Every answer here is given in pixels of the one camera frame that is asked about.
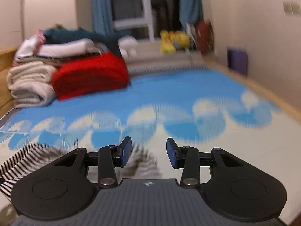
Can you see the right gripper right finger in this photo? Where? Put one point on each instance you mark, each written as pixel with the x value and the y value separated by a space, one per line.
pixel 230 186

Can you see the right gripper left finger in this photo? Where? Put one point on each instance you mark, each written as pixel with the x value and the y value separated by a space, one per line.
pixel 69 184

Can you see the white folded clothes stack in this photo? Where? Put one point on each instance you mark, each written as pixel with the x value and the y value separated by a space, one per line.
pixel 35 47

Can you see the blue white patterned bedsheet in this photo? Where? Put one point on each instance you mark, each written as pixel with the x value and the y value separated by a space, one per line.
pixel 200 108

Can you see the cream folded quilt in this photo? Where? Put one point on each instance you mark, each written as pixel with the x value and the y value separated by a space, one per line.
pixel 30 84

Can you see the red folded blanket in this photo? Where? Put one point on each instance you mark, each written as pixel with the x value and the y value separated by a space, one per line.
pixel 88 75

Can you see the purple box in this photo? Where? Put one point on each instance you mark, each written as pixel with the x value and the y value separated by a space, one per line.
pixel 237 60

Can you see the wooden bed headboard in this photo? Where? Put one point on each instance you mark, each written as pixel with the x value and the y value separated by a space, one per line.
pixel 6 60

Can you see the dark teal plush shark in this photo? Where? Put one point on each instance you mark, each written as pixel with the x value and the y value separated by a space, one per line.
pixel 63 35

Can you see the yellow plush toys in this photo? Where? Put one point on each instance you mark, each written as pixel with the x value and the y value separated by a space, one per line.
pixel 171 41

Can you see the blue curtain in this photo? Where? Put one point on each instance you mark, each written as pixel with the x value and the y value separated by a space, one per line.
pixel 102 17

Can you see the window frame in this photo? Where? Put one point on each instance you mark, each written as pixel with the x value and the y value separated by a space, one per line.
pixel 145 19

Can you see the wall light switch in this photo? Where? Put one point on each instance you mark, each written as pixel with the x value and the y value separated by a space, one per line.
pixel 292 8

